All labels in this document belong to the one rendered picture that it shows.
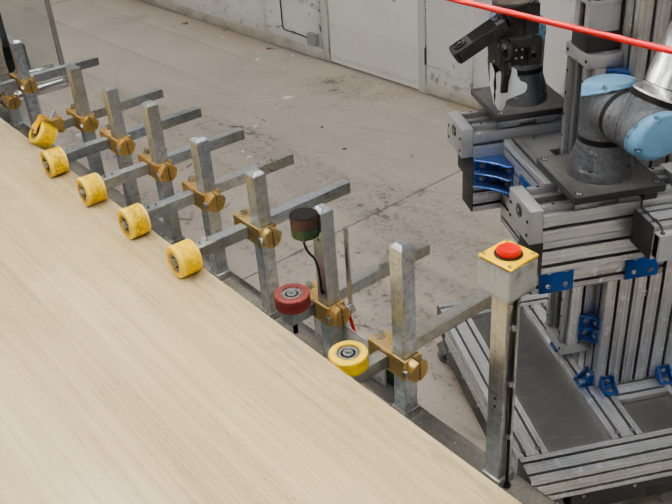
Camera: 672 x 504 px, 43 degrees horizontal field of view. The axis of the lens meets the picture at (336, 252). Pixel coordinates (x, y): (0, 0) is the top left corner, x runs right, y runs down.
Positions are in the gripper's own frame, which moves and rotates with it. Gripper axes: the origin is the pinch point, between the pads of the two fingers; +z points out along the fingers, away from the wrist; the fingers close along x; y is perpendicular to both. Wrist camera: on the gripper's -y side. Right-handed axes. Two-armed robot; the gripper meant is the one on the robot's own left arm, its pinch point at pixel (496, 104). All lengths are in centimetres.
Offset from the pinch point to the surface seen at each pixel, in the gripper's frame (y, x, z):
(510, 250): -11.9, -39.2, 8.5
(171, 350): -71, -6, 42
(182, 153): -64, 79, 36
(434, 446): -27, -46, 42
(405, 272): -23.9, -17.3, 24.3
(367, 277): -25, 15, 46
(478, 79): 103, 297, 113
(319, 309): -38, 6, 46
